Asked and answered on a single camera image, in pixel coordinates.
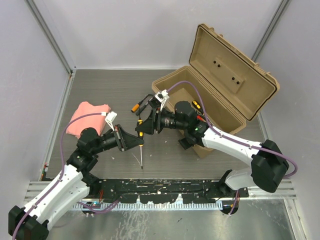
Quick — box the tan plastic tool case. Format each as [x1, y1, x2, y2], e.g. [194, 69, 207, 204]
[151, 23, 281, 159]

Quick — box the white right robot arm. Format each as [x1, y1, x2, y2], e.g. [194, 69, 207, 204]
[135, 101, 289, 197]

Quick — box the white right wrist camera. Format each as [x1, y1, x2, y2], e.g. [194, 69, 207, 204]
[154, 89, 170, 111]

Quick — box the orange short screwdriver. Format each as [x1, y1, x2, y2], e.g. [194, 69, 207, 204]
[131, 94, 153, 113]

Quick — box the aluminium frame rail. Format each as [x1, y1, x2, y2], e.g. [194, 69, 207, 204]
[247, 179, 297, 200]

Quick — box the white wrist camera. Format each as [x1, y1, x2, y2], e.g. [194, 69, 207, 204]
[104, 111, 118, 131]
[154, 89, 170, 111]

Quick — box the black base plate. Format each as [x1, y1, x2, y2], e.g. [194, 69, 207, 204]
[84, 178, 236, 204]

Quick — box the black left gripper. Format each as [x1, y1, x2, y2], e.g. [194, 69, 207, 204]
[91, 124, 144, 155]

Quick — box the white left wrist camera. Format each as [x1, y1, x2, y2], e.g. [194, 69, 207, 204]
[104, 111, 118, 131]

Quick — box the yellow black screwdriver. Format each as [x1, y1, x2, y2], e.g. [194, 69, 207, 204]
[136, 119, 145, 171]
[191, 100, 204, 114]

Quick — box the red handled screwdriver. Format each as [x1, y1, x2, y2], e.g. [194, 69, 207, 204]
[197, 115, 206, 122]

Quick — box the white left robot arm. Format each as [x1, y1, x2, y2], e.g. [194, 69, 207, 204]
[8, 124, 144, 240]

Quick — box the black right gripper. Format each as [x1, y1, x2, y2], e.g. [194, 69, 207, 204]
[135, 105, 187, 136]

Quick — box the pink folded cloth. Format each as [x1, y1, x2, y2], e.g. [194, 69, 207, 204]
[65, 101, 111, 139]

